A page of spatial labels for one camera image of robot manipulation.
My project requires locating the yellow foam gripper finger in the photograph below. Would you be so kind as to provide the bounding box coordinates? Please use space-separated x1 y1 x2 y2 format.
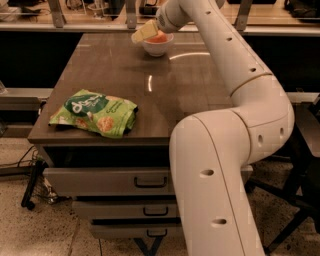
131 20 158 43

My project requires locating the red orange apple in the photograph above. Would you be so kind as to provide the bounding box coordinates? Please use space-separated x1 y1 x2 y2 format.
147 31 167 43

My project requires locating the white ceramic bowl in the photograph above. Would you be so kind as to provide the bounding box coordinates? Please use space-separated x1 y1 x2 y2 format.
142 34 174 57

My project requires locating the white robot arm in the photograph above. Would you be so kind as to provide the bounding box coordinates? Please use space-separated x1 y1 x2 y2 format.
132 0 294 256

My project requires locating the green chip bag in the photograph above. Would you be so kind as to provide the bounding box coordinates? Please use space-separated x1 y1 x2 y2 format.
49 89 138 139

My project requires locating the grey drawer cabinet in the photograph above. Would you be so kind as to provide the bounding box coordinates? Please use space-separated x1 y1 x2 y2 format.
29 34 248 239

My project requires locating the top grey drawer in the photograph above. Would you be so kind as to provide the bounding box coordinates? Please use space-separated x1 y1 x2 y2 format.
43 164 254 198

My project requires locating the grey drawer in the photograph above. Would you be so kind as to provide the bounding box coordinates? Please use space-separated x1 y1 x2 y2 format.
43 164 254 198
72 197 179 220
89 222 183 239

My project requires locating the middle grey drawer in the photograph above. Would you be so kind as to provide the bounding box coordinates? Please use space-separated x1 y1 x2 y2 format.
72 197 179 220

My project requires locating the black office chair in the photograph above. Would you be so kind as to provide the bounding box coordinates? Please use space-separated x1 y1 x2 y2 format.
245 103 320 256

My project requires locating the bottom grey drawer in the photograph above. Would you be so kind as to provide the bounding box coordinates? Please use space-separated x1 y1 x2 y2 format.
89 222 183 239

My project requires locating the black wheeled wire cart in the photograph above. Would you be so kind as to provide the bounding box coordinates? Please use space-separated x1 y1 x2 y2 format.
21 160 58 210

